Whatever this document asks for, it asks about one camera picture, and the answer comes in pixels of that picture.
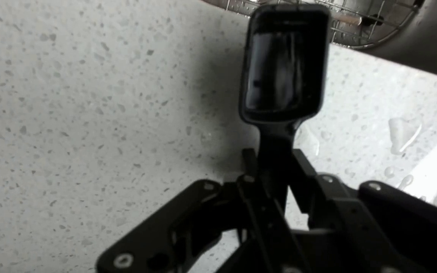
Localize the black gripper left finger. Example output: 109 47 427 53
95 179 244 273

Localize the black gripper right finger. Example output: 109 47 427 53
291 150 437 273

